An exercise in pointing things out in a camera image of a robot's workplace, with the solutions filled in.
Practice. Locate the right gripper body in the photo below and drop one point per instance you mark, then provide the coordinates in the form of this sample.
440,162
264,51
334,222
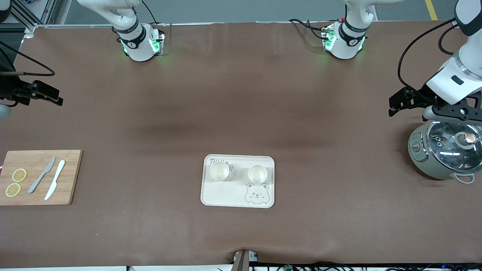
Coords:
8,89

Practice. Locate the white plastic cup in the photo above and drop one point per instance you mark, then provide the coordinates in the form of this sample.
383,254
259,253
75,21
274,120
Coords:
258,174
219,171

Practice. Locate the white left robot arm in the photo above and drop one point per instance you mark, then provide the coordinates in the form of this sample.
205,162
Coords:
344,51

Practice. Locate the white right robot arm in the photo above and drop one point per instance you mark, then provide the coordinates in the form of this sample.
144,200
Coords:
113,11

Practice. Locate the glass pot lid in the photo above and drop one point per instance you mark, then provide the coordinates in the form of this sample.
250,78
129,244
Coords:
448,146

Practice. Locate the grey cooking pot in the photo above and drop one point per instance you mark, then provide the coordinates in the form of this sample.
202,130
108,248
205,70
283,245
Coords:
425,163

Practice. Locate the grey plastic knife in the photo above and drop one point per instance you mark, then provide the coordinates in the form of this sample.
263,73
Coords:
39,177

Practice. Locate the white plastic knife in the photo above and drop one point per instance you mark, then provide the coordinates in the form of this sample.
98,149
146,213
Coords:
55,180

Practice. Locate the yellow lemon slice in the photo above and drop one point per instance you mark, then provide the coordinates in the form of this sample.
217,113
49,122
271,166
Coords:
19,175
13,190

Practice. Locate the wooden cutting board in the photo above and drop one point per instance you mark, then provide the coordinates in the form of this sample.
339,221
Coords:
37,180

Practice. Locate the white tray with bear print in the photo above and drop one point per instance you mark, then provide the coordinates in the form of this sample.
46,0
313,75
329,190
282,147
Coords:
233,192

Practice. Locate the aluminium frame post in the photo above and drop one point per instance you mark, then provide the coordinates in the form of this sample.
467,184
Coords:
30,31

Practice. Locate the grey metal camera mount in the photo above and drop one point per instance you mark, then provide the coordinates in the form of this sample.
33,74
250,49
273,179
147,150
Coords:
243,261

